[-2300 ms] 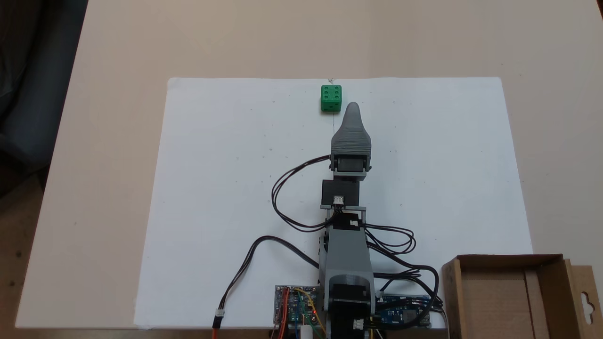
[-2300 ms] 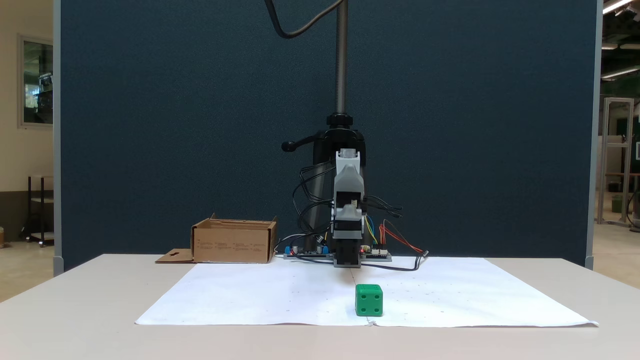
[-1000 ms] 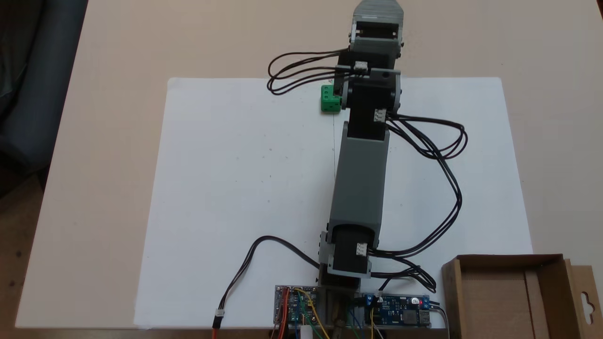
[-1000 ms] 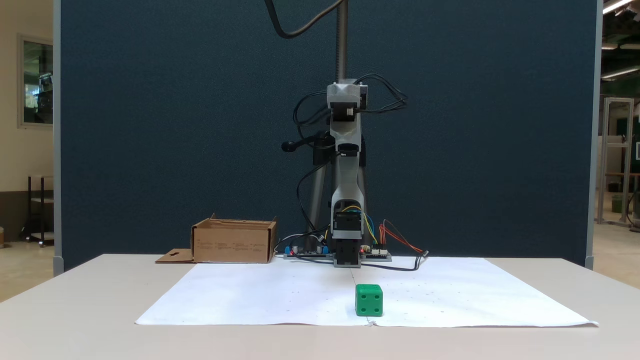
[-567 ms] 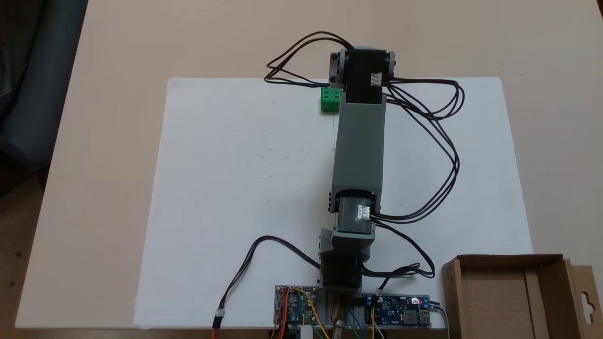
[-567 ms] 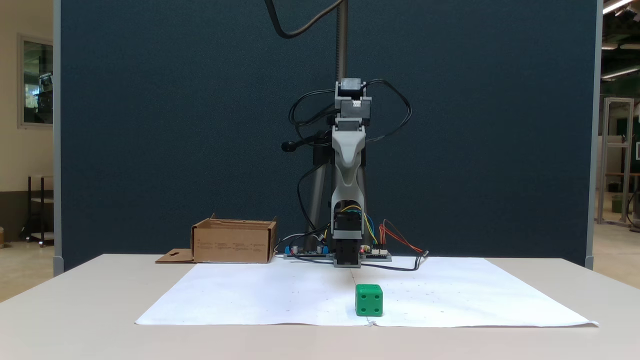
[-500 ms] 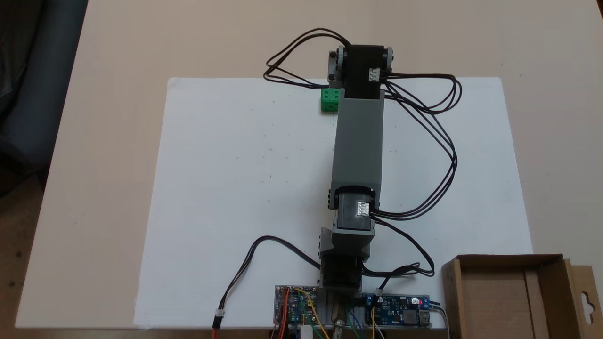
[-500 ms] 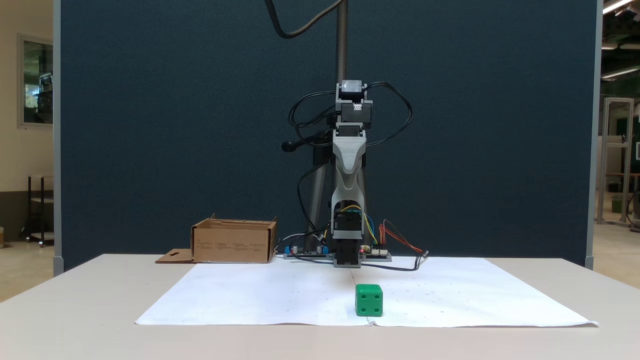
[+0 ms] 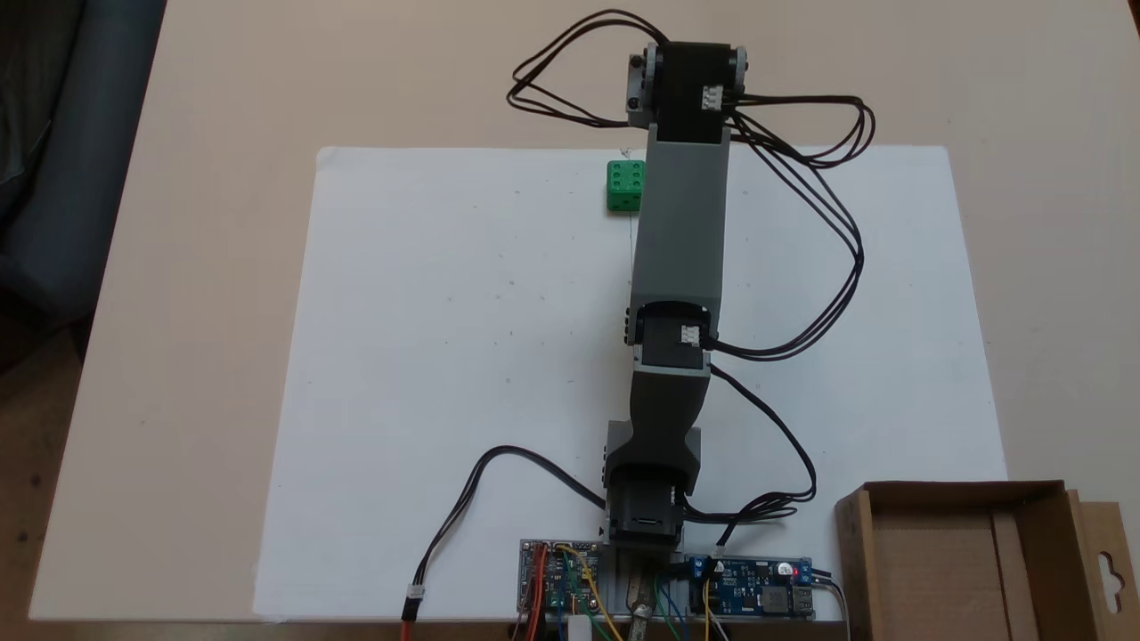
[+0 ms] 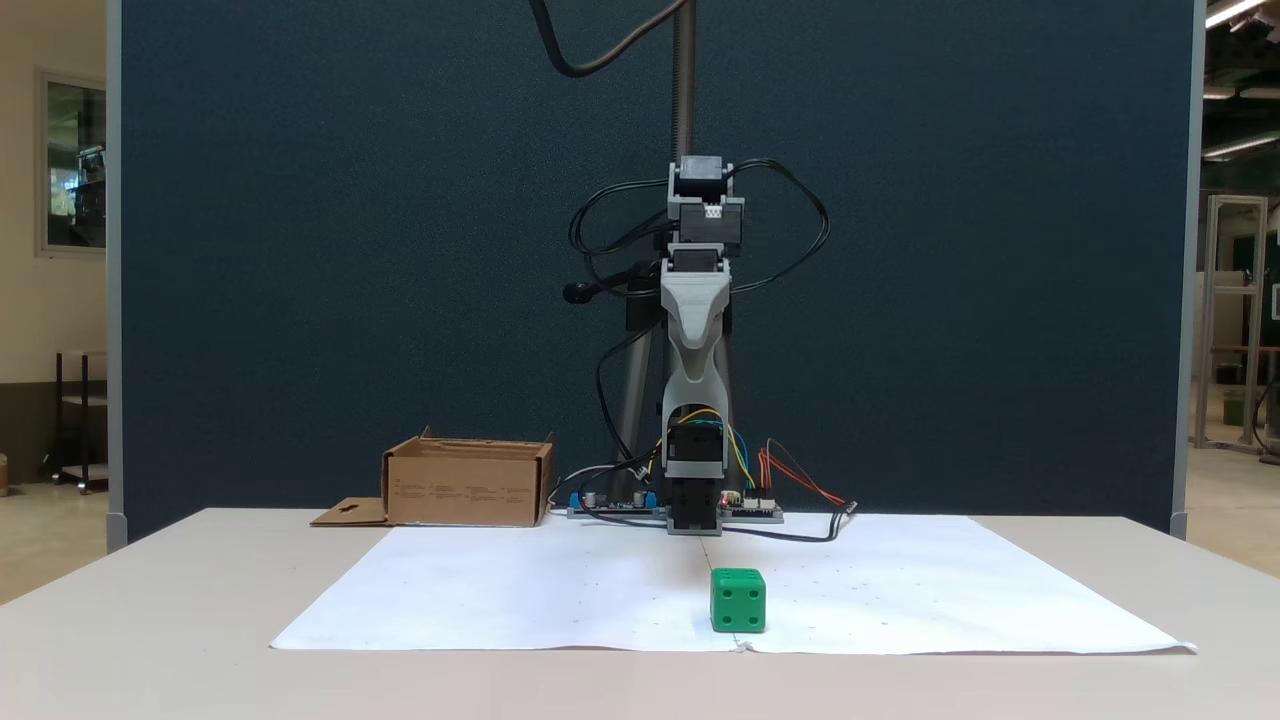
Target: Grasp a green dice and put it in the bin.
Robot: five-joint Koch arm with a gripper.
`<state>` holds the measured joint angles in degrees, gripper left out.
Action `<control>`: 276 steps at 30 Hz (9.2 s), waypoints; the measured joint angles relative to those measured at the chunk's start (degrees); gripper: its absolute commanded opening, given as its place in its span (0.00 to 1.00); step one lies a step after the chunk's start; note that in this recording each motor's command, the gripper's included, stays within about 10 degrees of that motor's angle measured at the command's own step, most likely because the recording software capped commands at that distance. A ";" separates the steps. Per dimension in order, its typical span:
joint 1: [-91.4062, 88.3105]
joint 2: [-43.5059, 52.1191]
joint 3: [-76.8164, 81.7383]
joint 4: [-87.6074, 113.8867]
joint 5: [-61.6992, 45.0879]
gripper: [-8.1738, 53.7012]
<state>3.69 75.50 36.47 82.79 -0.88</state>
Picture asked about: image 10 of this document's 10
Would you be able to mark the dark blue partition panel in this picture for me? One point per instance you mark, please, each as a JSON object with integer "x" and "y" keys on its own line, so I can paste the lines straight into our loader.
{"x": 300, "y": 250}

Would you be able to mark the framed wall window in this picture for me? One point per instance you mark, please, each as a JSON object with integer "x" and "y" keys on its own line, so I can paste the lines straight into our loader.
{"x": 75, "y": 160}

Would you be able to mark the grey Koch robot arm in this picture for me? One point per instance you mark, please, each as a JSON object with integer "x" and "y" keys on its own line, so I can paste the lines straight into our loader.
{"x": 690, "y": 320}

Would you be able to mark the motor controller circuit board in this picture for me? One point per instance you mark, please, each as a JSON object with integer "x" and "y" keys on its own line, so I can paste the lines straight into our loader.
{"x": 752, "y": 511}

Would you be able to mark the white paper sheet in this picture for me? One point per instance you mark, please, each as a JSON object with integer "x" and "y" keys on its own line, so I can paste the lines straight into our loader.
{"x": 550, "y": 590}

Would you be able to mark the green bin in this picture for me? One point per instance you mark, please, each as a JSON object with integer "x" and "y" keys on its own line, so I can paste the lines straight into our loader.
{"x": 1234, "y": 408}

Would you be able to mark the aluminium profile frame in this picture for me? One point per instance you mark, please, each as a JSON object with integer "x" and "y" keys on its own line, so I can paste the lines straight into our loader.
{"x": 1260, "y": 320}

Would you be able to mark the black metal cart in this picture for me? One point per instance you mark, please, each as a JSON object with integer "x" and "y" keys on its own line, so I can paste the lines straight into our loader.
{"x": 80, "y": 354}

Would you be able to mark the ceiling strip light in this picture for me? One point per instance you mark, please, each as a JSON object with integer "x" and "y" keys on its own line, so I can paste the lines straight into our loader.
{"x": 1230, "y": 12}

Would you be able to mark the blue power converter board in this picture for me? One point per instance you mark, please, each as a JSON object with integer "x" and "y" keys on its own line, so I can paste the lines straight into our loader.
{"x": 610, "y": 506}

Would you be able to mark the green die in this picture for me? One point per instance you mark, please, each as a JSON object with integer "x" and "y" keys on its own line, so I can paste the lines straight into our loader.
{"x": 738, "y": 600}

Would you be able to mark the black and silver tripod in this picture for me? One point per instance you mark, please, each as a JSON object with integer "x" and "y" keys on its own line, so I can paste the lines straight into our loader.
{"x": 684, "y": 80}

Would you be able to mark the brown cardboard box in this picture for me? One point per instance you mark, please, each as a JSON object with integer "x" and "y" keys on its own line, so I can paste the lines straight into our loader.
{"x": 465, "y": 490}

